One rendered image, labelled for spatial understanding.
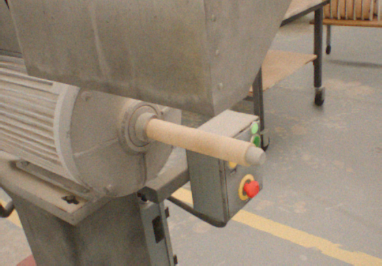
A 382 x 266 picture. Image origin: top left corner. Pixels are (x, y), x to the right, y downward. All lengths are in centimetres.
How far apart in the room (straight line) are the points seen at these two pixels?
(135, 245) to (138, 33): 71
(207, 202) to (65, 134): 45
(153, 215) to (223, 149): 55
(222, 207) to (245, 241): 140
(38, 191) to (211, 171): 35
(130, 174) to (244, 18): 41
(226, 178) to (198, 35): 61
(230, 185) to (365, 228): 160
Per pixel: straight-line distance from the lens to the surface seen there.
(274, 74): 332
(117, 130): 70
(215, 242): 240
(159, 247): 119
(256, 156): 59
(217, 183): 97
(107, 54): 47
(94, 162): 70
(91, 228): 95
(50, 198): 86
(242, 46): 42
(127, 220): 102
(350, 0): 451
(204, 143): 63
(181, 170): 100
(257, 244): 237
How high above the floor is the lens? 155
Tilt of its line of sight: 28 degrees down
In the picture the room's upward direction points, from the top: 7 degrees counter-clockwise
